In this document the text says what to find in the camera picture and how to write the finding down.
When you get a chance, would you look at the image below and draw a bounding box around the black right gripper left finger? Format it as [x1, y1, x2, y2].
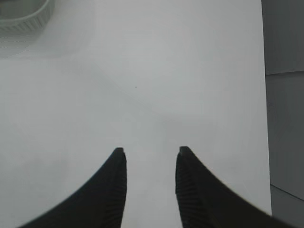
[23, 147, 127, 228]

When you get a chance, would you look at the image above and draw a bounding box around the green woven plastic basket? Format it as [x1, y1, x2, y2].
[0, 0, 55, 33]

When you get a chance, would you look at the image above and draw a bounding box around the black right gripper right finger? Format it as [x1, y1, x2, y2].
[175, 146, 290, 228]

